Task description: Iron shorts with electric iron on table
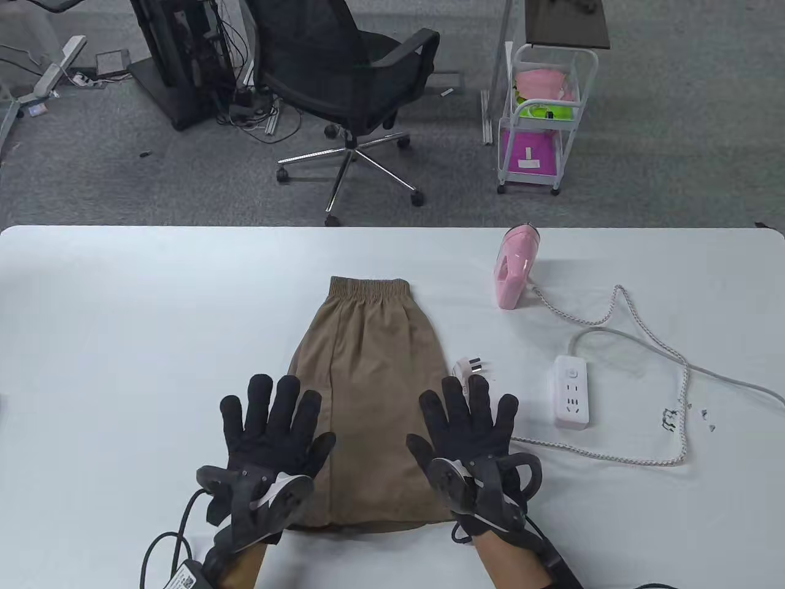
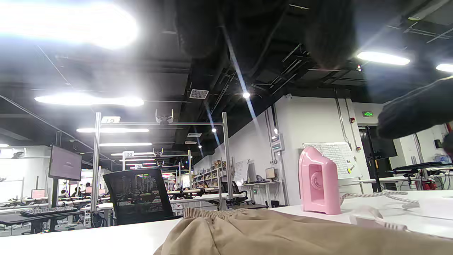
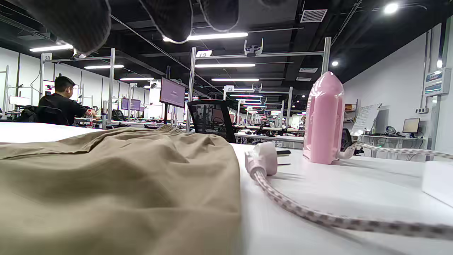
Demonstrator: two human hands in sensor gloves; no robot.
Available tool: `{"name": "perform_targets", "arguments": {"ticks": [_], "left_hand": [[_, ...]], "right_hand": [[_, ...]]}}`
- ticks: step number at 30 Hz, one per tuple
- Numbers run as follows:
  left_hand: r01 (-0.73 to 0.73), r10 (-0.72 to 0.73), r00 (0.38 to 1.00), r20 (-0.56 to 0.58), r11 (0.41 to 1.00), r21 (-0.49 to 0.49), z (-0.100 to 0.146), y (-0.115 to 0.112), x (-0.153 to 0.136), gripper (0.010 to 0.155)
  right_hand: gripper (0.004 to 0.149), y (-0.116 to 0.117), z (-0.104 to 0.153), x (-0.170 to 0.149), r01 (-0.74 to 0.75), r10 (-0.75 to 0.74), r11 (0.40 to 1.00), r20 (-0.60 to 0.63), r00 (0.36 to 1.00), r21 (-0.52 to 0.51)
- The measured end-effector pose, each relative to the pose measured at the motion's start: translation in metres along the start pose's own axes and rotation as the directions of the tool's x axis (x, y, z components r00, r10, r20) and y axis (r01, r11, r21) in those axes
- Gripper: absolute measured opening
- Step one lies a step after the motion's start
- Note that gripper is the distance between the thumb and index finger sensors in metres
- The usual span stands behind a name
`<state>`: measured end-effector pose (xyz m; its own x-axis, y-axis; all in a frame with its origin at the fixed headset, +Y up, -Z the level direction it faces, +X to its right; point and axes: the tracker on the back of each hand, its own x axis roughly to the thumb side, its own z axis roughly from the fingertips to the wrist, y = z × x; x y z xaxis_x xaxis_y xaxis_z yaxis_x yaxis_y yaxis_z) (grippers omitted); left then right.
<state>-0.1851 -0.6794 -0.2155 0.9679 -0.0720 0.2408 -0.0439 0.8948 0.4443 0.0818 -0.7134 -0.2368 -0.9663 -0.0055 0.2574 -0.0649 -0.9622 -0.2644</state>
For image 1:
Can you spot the person's left hand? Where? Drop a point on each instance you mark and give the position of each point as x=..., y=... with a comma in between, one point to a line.
x=264, y=429

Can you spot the magenta box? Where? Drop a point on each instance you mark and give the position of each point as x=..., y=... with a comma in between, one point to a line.
x=527, y=150

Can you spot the black left hand tracker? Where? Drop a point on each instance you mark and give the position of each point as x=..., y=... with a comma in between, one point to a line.
x=270, y=497

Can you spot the white rolling cart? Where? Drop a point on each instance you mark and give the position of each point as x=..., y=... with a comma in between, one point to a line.
x=567, y=141

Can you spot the black hand tracker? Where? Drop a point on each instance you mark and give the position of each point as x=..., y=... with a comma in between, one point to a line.
x=466, y=485
x=270, y=497

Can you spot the person's right hand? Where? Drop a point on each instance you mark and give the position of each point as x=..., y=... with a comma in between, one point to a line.
x=472, y=429

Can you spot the black right hand tracker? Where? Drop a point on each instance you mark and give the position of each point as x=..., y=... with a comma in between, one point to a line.
x=466, y=485

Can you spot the person's left forearm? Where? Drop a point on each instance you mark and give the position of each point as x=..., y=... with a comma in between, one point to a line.
x=245, y=570

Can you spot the white metal frame leg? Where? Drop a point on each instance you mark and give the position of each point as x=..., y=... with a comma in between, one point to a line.
x=498, y=61

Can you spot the white desk foot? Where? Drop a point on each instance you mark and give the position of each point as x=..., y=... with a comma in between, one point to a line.
x=58, y=64

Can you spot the black plain wrist box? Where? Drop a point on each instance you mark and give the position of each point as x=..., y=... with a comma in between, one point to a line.
x=561, y=567

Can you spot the brown shorts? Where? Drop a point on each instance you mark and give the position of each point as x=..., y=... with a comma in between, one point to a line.
x=368, y=343

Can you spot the dark brown desk top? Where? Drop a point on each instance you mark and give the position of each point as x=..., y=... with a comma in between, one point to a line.
x=564, y=21

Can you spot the black labelled wrist box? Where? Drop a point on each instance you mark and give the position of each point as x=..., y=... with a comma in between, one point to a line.
x=184, y=575

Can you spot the grey flat box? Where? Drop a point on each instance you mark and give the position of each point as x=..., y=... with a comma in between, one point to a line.
x=112, y=63

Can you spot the white table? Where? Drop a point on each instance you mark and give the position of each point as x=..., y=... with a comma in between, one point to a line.
x=122, y=307

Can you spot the black office chair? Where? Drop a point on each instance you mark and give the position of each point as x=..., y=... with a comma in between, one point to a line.
x=331, y=55

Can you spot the pink electric iron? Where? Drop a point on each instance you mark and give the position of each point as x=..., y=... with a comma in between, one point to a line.
x=512, y=276

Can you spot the green plastic item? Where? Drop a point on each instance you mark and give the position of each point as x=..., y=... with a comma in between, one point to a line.
x=543, y=111

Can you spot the black equipment tower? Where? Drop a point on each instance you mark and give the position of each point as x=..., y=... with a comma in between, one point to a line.
x=184, y=61

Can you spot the pink cloth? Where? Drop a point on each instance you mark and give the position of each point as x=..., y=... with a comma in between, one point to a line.
x=539, y=83

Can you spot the white floor power strip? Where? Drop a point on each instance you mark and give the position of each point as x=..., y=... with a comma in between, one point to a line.
x=81, y=78

